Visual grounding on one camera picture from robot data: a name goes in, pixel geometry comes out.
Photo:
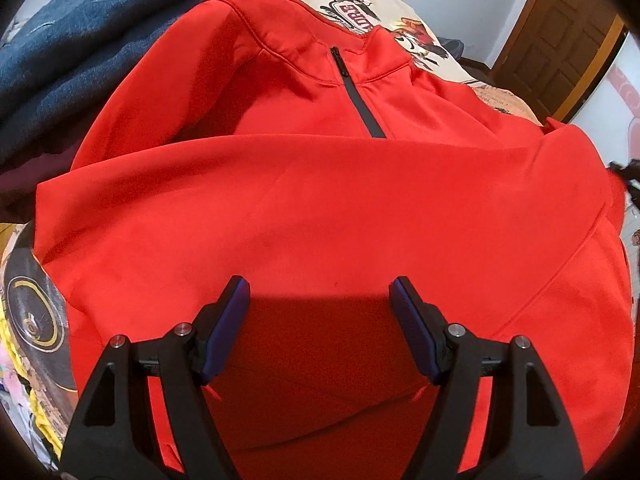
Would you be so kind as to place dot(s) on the red zip-neck pullover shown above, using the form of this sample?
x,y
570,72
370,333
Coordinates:
x,y
320,200

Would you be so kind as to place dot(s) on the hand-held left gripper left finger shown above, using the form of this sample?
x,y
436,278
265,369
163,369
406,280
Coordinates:
x,y
231,325

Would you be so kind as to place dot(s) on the dark blue knit sweater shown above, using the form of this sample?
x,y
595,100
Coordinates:
x,y
75,45

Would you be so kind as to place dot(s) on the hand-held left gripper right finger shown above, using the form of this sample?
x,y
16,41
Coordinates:
x,y
410,325

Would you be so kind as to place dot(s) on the brown wooden door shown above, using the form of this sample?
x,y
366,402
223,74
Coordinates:
x,y
555,35

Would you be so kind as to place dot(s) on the maroon garment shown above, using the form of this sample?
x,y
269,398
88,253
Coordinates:
x,y
35,170

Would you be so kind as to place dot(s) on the dark grey cloth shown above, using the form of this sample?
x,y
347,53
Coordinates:
x,y
452,46

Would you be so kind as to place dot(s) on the printed blanket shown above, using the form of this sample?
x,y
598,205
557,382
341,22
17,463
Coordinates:
x,y
350,5

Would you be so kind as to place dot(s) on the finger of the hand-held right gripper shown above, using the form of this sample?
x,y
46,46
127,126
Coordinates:
x,y
627,172

